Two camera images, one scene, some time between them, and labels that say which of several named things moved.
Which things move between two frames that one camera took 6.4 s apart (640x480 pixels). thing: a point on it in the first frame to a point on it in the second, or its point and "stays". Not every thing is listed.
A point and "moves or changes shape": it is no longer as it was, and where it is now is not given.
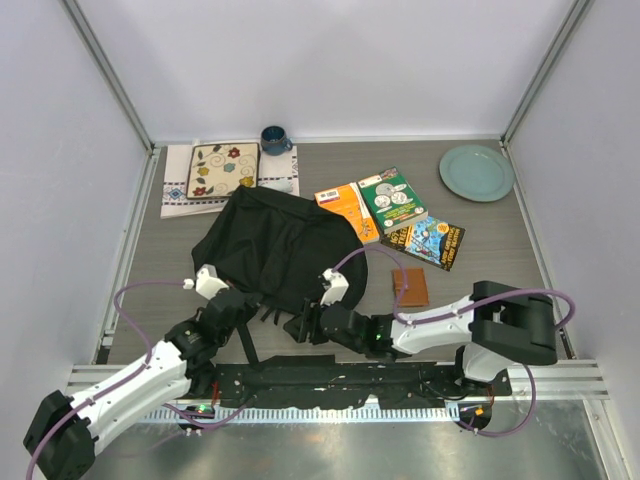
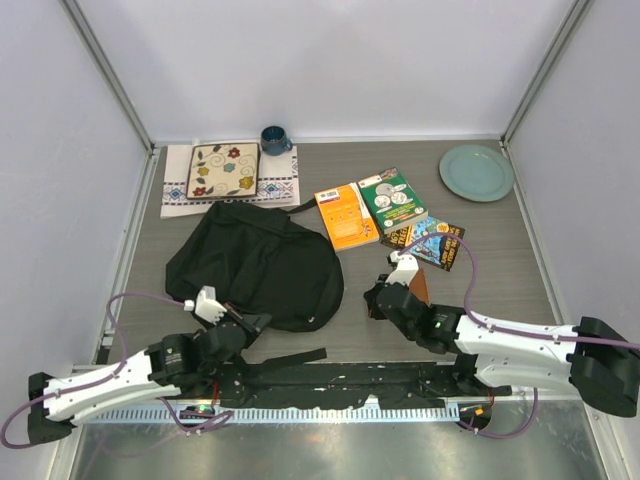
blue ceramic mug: [274, 142] stays
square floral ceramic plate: [217, 169] stays
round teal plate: [477, 173] stays
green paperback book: [392, 201] stays
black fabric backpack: [280, 249] moves or changes shape
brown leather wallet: [415, 292] stays
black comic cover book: [432, 240] stays
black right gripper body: [311, 313] to [375, 312]
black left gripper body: [247, 310] to [253, 331]
